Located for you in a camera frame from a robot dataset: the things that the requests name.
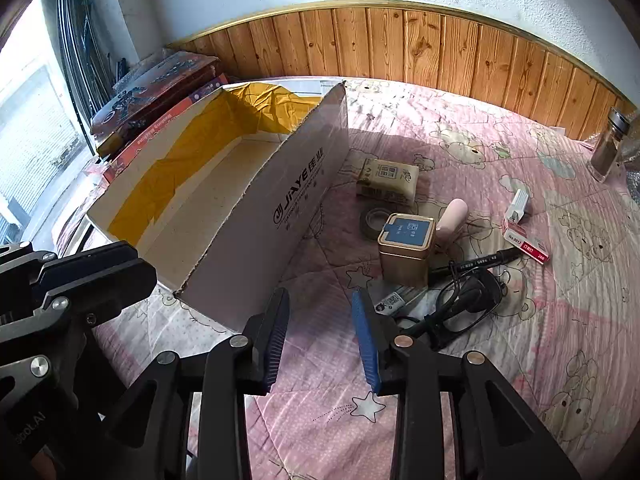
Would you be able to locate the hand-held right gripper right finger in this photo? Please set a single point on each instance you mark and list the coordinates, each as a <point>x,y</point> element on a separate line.
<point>365,340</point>

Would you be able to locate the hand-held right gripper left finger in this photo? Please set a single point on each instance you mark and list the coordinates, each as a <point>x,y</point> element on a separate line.
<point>275,340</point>

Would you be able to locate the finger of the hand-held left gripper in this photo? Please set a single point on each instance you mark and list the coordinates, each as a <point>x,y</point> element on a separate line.
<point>17,255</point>
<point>100,270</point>

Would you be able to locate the gold tin blue lid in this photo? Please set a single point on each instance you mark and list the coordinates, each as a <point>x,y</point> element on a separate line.
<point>405,260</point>

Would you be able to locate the clear tape roll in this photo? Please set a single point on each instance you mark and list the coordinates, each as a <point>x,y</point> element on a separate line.
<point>364,222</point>

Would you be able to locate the black framed glasses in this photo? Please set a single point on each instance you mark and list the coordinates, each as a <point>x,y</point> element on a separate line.
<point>475,292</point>

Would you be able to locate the black marker pen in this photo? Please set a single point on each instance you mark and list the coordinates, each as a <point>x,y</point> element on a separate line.
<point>480,261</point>

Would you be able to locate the white cardboard box yellow tape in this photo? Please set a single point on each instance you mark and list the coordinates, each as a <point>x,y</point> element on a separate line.
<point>280,200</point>

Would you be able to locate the beige tissue pack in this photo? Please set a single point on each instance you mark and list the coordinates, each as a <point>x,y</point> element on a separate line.
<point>387,177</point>

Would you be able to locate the red staples box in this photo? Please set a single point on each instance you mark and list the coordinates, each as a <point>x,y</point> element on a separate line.
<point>530,247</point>

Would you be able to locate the white charger plug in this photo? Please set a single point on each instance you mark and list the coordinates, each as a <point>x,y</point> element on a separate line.
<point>519,205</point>

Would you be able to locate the white printed packet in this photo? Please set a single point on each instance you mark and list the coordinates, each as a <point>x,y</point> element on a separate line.
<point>390,302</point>

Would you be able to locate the pink printed blanket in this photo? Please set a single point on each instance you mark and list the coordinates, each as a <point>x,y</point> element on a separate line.
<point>500,385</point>

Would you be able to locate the dark robot toy box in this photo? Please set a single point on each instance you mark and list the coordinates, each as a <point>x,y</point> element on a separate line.
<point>150,90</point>

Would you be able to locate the black window bars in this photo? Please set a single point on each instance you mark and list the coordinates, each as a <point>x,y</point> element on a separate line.
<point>75,45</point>

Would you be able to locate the glass jar metal lid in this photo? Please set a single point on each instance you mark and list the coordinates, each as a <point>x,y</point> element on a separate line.
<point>607,152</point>

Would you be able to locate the clear plastic bag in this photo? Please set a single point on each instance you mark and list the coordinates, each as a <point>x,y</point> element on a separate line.
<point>632,160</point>

